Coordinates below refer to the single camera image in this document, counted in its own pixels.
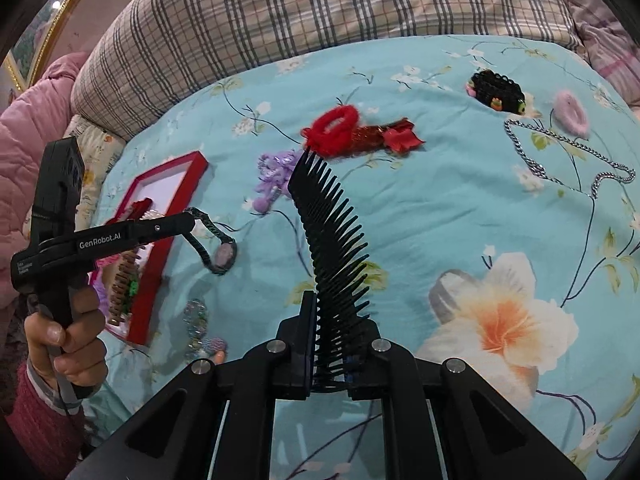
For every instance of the red glitter bow clip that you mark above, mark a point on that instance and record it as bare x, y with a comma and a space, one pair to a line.
400, 140

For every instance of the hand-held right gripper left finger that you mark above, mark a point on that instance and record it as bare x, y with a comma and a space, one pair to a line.
307, 340

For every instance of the pink organza scrunchie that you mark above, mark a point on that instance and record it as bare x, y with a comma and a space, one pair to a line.
107, 265

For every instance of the red shallow cardboard box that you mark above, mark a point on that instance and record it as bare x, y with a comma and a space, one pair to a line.
155, 280

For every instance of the purple organza scrunchie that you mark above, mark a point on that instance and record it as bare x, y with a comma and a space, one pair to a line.
101, 294

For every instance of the person's left forearm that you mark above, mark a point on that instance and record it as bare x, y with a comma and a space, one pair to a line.
35, 425

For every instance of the gold picture frame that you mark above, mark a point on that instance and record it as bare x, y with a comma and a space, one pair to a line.
35, 30

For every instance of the red fluffy scrunchie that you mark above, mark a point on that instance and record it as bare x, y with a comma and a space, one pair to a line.
320, 142

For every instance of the pearl hair clip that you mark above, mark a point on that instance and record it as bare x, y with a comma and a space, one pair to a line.
152, 215

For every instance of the teal floral bedsheet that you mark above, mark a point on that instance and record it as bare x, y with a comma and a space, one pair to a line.
450, 210

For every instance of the pink plaid quilt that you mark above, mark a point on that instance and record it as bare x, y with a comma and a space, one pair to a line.
610, 35

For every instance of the dark wristwatch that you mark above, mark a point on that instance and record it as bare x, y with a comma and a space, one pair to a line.
224, 255

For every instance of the grey plaid pillow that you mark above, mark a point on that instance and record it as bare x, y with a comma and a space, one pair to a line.
300, 5

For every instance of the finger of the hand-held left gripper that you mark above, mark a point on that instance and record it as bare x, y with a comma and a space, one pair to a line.
165, 226

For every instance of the black plastic comb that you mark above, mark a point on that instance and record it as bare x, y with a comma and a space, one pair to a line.
330, 260

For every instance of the pink quilted blanket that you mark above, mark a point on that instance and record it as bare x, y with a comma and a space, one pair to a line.
30, 125

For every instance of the person's left hand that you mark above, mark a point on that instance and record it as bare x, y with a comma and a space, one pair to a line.
85, 340

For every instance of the cartoon print pillow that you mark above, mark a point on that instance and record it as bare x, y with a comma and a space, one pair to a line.
97, 150

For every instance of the brown claw clip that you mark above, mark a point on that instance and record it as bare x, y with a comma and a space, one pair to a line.
122, 285

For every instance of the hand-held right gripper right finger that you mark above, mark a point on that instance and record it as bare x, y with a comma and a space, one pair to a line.
370, 380

